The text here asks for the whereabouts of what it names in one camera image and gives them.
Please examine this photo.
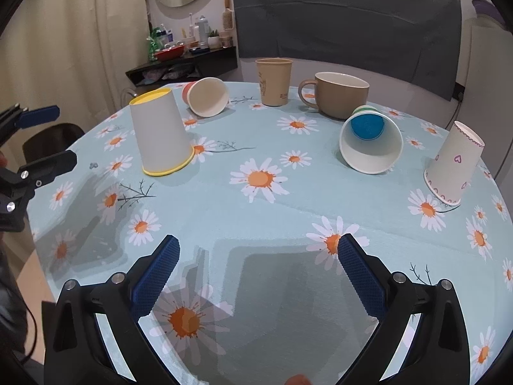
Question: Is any red bowl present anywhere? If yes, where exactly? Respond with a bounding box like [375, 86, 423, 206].
[155, 45, 187, 62]

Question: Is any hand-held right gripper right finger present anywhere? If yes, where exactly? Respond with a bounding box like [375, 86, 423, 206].
[337, 233, 470, 385]

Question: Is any green-striped blue-bottomed paper cup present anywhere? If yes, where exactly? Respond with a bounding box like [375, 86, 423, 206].
[339, 105, 404, 175]

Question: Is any white cabinet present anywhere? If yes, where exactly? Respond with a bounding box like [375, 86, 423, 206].
[461, 15, 513, 183]

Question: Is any heart-print white paper cup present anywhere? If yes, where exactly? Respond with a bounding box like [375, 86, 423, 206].
[424, 121, 485, 208]

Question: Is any beige curtain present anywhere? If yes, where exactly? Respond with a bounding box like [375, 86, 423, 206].
[0, 0, 152, 161]

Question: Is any beige ceramic mug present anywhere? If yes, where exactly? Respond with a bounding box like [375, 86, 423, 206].
[298, 72, 370, 120]

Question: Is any yellow-rimmed white paper cup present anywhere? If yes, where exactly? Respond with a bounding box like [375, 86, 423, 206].
[129, 88, 196, 178]

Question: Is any black wall shelf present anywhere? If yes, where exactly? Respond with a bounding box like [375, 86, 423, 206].
[125, 46, 238, 88]

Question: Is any dark chair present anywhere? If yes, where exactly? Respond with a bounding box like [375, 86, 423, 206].
[22, 123, 86, 162]

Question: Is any brown paper cup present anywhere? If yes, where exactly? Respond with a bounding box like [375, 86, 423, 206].
[255, 58, 294, 107]

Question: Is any green bottle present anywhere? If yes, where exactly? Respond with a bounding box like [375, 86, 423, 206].
[147, 28, 159, 62]

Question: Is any dark grey hanging cloth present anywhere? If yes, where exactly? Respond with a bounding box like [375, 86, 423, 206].
[231, 0, 462, 102]

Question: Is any red-striped white paper cup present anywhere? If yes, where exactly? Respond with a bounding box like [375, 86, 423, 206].
[182, 77, 230, 118]

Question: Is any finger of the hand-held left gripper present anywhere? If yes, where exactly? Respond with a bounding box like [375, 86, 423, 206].
[0, 103, 61, 146]
[0, 150, 78, 233]

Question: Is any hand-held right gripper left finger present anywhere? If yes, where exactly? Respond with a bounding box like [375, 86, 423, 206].
[43, 233, 197, 385]

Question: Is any purple item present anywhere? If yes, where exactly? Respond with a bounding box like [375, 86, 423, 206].
[472, 0, 506, 25]

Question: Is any daisy-print light blue tablecloth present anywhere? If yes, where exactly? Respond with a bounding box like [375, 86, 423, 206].
[32, 80, 513, 385]

